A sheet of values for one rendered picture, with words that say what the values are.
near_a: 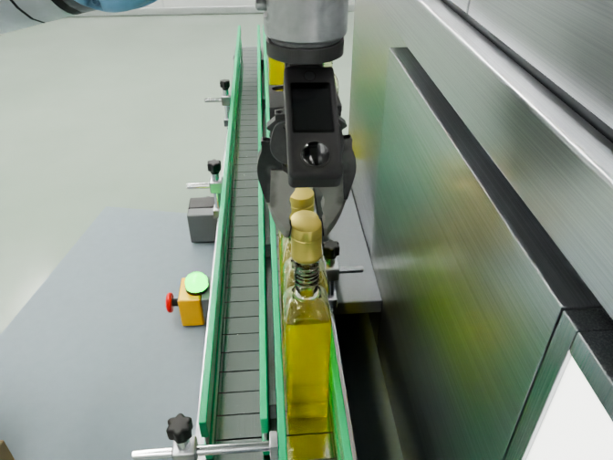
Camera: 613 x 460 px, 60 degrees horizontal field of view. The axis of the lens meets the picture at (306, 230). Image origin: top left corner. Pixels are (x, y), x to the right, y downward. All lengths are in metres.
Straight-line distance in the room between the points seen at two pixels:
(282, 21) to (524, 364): 0.32
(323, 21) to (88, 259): 0.97
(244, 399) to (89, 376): 0.36
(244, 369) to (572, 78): 0.63
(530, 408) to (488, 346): 0.07
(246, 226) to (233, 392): 0.42
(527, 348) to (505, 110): 0.16
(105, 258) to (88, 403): 0.41
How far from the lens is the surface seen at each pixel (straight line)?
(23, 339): 1.19
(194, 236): 1.29
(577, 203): 0.32
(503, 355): 0.40
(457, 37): 0.50
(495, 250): 0.40
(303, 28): 0.47
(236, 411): 0.80
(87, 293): 1.24
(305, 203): 0.68
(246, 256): 1.04
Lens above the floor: 1.53
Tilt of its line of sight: 36 degrees down
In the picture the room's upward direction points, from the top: straight up
